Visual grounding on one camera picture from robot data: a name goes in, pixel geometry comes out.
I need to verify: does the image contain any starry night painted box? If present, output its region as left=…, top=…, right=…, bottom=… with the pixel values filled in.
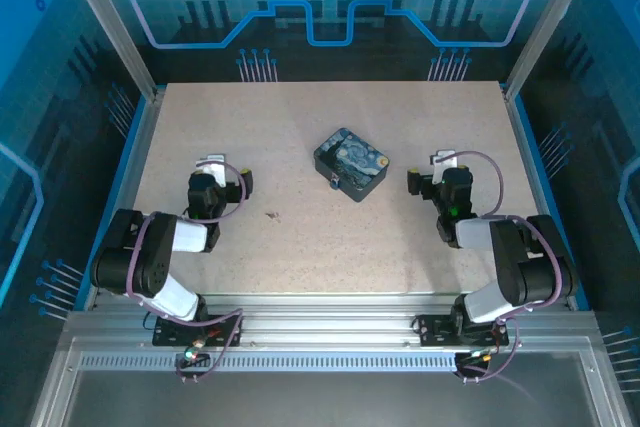
left=312, top=127, right=391, bottom=203

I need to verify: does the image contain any blue table side strip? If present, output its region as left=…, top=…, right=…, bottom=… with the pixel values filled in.
left=74, top=94, right=152, bottom=309
left=514, top=94, right=592, bottom=311

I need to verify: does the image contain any grey metal panel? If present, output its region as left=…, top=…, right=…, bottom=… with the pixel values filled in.
left=29, top=336, right=640, bottom=427

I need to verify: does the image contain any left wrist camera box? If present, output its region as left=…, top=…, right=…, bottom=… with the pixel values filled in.
left=195, top=152, right=227, bottom=187

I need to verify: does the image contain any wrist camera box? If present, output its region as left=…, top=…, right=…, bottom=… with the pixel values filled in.
left=432, top=149, right=460, bottom=169
left=195, top=152, right=227, bottom=187

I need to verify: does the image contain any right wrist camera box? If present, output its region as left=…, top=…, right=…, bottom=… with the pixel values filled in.
left=432, top=149, right=460, bottom=169

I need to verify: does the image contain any aluminium side rail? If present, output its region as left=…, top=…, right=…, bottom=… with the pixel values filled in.
left=502, top=89, right=576, bottom=309
left=83, top=89, right=166, bottom=311

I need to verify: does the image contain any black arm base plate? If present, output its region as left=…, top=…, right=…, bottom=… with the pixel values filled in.
left=414, top=314, right=510, bottom=348
left=152, top=314, right=245, bottom=348

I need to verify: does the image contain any wired connector with LEDs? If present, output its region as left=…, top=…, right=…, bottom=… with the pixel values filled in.
left=180, top=340, right=211, bottom=364
left=464, top=346, right=496, bottom=364

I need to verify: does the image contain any aluminium mounting rail frame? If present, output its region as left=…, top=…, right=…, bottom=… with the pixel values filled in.
left=64, top=291, right=601, bottom=356

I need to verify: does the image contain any slotted grey cable duct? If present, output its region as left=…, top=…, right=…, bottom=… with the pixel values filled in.
left=79, top=354, right=459, bottom=373

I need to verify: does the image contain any aluminium frame post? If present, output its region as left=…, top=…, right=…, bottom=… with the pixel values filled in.
left=54, top=0, right=166, bottom=101
left=502, top=0, right=604, bottom=101

